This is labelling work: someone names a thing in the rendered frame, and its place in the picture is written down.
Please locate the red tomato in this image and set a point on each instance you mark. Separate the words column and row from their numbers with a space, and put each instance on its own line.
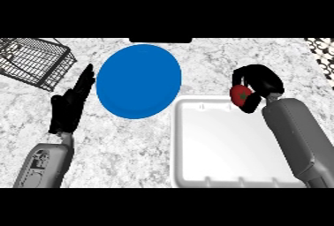
column 240, row 95

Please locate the black and white patterned object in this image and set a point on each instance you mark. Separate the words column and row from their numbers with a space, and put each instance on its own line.
column 323, row 56

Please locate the white tray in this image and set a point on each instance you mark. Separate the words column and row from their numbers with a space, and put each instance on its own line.
column 227, row 144

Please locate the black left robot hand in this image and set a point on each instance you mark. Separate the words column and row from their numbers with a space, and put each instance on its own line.
column 70, row 109

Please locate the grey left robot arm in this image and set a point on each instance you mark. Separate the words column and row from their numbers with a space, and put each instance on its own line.
column 45, row 164

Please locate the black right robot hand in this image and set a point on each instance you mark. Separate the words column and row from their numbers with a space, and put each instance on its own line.
column 263, row 79

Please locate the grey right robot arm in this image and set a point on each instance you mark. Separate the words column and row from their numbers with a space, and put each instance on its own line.
column 299, row 138

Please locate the blue plate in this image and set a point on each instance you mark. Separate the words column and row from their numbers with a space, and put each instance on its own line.
column 138, row 81

